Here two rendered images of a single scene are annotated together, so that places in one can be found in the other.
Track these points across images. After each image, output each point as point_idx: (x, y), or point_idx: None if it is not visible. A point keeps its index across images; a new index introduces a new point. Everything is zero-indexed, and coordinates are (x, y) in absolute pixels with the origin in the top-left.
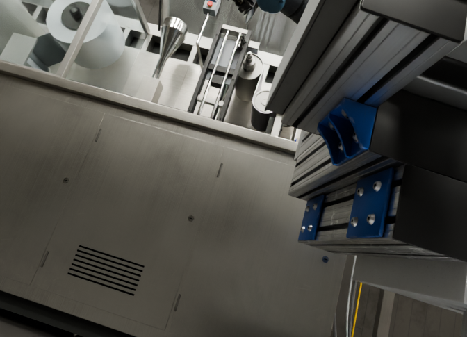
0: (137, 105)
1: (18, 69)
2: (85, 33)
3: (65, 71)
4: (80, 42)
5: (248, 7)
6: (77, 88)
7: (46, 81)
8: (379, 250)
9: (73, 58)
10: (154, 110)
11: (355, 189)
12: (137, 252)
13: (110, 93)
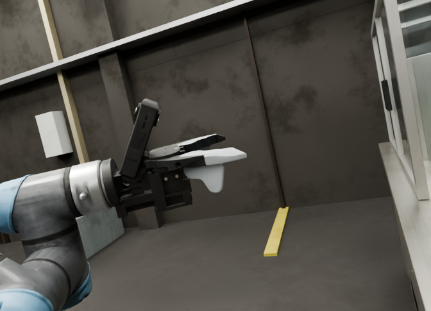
0: (413, 274)
1: (392, 194)
2: (410, 117)
3: (418, 181)
4: (412, 131)
5: (175, 195)
6: (400, 226)
7: (396, 213)
8: None
9: (417, 158)
10: (418, 293)
11: None
12: None
13: (405, 240)
